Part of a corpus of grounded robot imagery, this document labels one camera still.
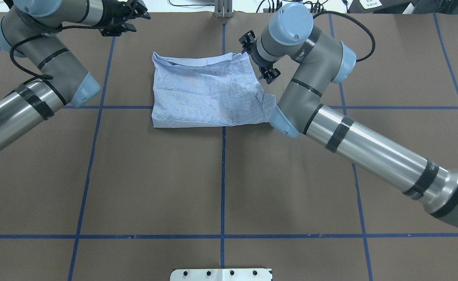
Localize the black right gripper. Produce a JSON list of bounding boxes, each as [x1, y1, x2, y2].
[[250, 45, 272, 74]]

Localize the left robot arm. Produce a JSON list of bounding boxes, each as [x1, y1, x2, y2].
[[0, 0, 151, 151]]

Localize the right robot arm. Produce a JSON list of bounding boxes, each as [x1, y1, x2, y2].
[[239, 2, 458, 228]]

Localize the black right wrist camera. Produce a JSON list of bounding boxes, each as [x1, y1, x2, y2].
[[238, 30, 256, 54]]

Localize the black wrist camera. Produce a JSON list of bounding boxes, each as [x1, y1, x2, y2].
[[238, 30, 256, 54], [99, 23, 137, 37]]

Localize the aluminium frame post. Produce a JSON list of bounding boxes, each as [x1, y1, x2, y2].
[[213, 0, 234, 18]]

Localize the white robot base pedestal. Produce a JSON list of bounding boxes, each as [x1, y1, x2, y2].
[[170, 268, 273, 281]]

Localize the light blue striped shirt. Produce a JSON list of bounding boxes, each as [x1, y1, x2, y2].
[[152, 53, 277, 128]]

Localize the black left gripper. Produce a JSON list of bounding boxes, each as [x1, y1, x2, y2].
[[102, 0, 151, 29]]

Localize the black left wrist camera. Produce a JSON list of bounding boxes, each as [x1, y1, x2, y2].
[[99, 23, 137, 37]]

